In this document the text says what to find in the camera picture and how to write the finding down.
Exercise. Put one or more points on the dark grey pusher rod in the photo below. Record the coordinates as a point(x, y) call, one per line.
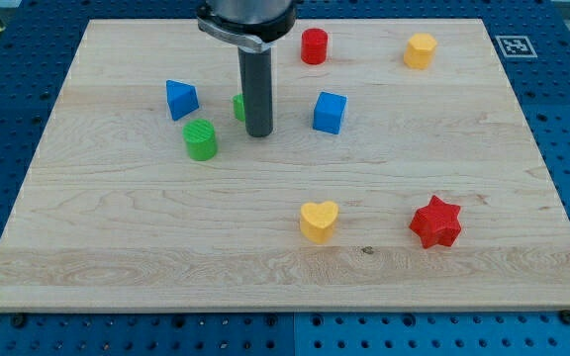
point(256, 86)

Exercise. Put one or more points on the green cylinder block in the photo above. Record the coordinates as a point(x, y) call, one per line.
point(200, 139)

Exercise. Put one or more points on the blue triangle block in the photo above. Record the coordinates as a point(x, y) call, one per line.
point(181, 98)

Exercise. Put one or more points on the green block behind rod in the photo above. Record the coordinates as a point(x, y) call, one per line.
point(238, 107)

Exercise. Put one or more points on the red cylinder block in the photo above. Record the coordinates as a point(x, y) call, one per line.
point(314, 46)

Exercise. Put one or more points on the blue cube block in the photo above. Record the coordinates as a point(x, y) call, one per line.
point(329, 112)

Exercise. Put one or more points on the yellow hexagon block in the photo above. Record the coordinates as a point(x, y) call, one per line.
point(420, 50)

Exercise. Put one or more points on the yellow heart block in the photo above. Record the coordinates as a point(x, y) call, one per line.
point(317, 220)

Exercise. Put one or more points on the light wooden board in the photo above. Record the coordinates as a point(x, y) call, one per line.
point(114, 216)

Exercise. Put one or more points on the red star block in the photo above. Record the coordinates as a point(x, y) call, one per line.
point(437, 223)

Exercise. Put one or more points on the white fiducial marker tag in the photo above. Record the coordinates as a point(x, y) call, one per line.
point(515, 46)

